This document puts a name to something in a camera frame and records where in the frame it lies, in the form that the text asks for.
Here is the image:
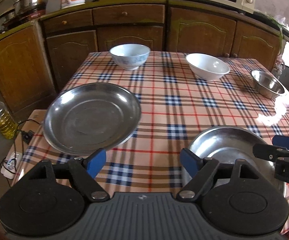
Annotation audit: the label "cooking oil bottle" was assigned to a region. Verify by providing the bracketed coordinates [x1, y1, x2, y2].
[0, 101, 17, 139]

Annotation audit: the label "white power strip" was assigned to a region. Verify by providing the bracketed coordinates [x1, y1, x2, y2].
[0, 151, 22, 180]

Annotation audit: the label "blue patterned porcelain bowl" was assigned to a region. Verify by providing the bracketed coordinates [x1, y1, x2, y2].
[109, 43, 151, 70]

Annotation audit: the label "induction cooker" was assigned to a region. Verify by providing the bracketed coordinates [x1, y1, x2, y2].
[0, 9, 46, 31]

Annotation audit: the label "white plastic bag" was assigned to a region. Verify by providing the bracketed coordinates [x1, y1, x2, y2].
[274, 15, 289, 29]

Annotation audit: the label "green onion stalks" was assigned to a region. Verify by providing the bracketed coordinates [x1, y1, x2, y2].
[253, 10, 283, 54]

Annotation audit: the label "brown wooden kitchen cabinet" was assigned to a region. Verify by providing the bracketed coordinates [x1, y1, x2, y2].
[0, 0, 280, 117]

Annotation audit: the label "black cable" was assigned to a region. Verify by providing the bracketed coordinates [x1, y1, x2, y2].
[0, 119, 42, 188]

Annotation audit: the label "white wide bowl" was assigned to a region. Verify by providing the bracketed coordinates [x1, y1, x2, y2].
[186, 53, 230, 81]

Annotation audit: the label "large steel plate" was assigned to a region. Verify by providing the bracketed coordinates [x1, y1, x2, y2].
[43, 82, 142, 156]

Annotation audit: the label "small steel bowl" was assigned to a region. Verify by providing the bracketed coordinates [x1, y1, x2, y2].
[251, 70, 285, 100]

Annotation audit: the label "steel cooking pot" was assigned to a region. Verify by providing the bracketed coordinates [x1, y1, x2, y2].
[14, 0, 48, 15]

